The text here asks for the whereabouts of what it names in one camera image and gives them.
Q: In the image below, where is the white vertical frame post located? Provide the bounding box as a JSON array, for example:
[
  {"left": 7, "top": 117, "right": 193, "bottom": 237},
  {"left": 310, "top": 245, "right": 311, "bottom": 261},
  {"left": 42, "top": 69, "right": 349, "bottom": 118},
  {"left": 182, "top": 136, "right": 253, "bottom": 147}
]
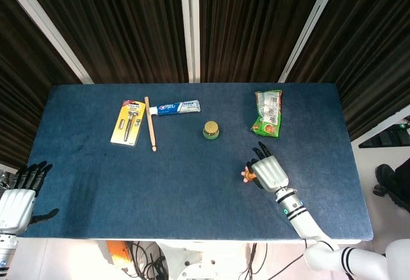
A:
[{"left": 178, "top": 0, "right": 201, "bottom": 84}]

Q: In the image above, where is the black cable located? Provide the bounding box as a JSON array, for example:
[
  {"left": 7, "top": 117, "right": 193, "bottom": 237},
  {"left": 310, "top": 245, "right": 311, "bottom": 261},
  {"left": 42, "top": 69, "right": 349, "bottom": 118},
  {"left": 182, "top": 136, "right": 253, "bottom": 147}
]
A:
[{"left": 249, "top": 240, "right": 337, "bottom": 280}]

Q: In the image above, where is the black shoe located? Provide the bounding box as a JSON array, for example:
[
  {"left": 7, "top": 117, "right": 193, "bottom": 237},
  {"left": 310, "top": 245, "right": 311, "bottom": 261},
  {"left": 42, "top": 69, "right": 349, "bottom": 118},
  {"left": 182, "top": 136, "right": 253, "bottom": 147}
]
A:
[{"left": 372, "top": 163, "right": 410, "bottom": 212}]

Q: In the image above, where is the blue white toothpaste tube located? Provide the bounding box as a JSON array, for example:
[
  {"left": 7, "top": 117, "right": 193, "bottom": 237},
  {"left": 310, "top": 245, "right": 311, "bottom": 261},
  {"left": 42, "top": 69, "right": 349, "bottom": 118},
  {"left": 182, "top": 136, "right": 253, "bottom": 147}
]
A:
[{"left": 149, "top": 99, "right": 202, "bottom": 117}]

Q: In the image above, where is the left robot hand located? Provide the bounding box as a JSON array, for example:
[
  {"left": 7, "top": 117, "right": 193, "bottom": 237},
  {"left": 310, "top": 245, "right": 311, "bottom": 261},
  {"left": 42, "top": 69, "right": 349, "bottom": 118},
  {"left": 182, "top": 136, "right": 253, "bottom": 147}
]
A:
[{"left": 0, "top": 160, "right": 60, "bottom": 233}]

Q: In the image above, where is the white slanted frame post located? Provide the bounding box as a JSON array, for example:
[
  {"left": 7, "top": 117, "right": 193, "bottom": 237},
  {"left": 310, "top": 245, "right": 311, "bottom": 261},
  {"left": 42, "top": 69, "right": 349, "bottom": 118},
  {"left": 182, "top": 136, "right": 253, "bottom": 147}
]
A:
[
  {"left": 0, "top": 0, "right": 94, "bottom": 85},
  {"left": 277, "top": 0, "right": 344, "bottom": 84}
]

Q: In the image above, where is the blue felt table cover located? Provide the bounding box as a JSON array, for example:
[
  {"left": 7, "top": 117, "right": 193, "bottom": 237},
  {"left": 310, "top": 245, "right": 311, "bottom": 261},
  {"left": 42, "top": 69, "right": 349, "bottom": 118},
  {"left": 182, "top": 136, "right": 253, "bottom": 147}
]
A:
[{"left": 19, "top": 83, "right": 374, "bottom": 242}]

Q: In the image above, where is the wooden drumstick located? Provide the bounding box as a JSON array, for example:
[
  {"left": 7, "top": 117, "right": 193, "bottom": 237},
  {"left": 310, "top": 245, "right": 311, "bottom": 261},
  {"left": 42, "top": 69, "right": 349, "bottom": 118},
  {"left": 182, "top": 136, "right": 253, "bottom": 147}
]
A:
[{"left": 143, "top": 96, "right": 158, "bottom": 152}]

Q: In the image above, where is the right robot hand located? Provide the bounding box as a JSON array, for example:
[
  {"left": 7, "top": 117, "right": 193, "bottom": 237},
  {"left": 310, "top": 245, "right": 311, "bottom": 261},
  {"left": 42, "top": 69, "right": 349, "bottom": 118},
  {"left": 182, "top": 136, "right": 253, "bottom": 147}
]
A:
[{"left": 245, "top": 142, "right": 291, "bottom": 194}]

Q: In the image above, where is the green snack bag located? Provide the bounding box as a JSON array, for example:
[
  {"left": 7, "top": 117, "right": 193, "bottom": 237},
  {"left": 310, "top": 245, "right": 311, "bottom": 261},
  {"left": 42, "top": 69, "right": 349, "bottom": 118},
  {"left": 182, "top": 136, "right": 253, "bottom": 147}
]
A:
[{"left": 250, "top": 89, "right": 283, "bottom": 139}]

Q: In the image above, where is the small orange turtle toy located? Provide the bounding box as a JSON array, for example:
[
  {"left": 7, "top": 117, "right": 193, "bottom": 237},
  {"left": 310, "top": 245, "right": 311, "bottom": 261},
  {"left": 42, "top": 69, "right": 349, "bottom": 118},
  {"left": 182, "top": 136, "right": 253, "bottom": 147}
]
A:
[{"left": 240, "top": 166, "right": 257, "bottom": 184}]

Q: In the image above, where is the razor in yellow blister pack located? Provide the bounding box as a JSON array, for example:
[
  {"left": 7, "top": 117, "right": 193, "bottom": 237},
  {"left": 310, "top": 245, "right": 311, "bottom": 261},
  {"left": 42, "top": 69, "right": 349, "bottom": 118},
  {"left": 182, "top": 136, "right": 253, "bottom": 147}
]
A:
[{"left": 110, "top": 99, "right": 147, "bottom": 148}]

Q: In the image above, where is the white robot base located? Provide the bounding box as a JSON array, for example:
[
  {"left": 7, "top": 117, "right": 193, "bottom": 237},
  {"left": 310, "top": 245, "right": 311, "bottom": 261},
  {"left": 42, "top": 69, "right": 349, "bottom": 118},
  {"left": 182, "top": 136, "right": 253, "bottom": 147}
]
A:
[{"left": 95, "top": 240, "right": 270, "bottom": 280}]

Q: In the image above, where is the green jar with gold lid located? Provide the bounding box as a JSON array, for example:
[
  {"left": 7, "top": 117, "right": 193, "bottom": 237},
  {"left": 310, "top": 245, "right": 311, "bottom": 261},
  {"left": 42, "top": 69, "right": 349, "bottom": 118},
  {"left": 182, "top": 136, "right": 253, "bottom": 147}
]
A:
[{"left": 202, "top": 120, "right": 221, "bottom": 141}]

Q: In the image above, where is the orange device under table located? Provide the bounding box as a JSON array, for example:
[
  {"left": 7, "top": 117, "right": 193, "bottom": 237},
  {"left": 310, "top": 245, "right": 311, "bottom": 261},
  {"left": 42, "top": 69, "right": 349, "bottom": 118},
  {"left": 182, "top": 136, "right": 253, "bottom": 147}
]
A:
[{"left": 106, "top": 240, "right": 131, "bottom": 267}]

